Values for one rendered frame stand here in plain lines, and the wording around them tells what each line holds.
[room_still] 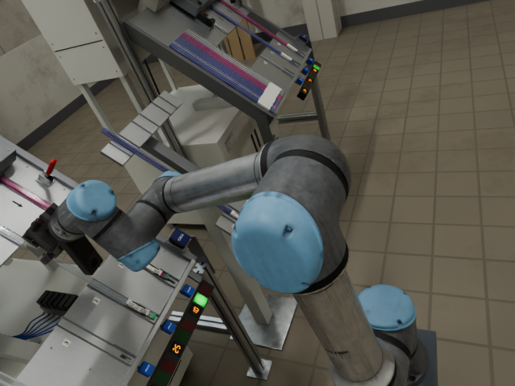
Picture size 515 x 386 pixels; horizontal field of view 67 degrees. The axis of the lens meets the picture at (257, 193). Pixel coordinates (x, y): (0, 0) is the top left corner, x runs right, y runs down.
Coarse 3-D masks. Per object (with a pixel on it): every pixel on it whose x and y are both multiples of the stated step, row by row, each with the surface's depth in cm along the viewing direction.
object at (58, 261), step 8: (0, 224) 92; (8, 232) 92; (16, 240) 92; (24, 240) 92; (64, 264) 94; (72, 272) 94; (80, 272) 95; (88, 280) 94; (96, 280) 95; (104, 288) 95; (112, 296) 96; (120, 296) 96; (152, 312) 97
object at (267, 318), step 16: (208, 208) 129; (208, 224) 136; (224, 240) 139; (224, 256) 146; (240, 272) 149; (240, 288) 158; (256, 288) 160; (256, 304) 162; (272, 304) 179; (288, 304) 176; (256, 320) 172; (272, 320) 172; (288, 320) 170; (256, 336) 168; (272, 336) 166
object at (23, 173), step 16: (16, 160) 103; (16, 176) 101; (32, 176) 103; (0, 192) 97; (16, 192) 98; (32, 192) 100; (48, 192) 103; (64, 192) 105; (0, 208) 95; (16, 208) 97; (32, 208) 98; (16, 224) 95; (0, 240) 91; (0, 256) 90
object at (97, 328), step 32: (160, 256) 108; (96, 288) 96; (128, 288) 99; (160, 288) 103; (64, 320) 89; (96, 320) 92; (128, 320) 95; (64, 352) 86; (96, 352) 88; (128, 352) 91; (32, 384) 80; (64, 384) 83; (96, 384) 85
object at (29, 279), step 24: (24, 264) 153; (72, 264) 144; (0, 288) 145; (24, 288) 141; (48, 288) 137; (72, 288) 133; (0, 312) 135; (24, 312) 131; (168, 336) 149; (0, 360) 118; (144, 360) 138; (144, 384) 138; (168, 384) 149
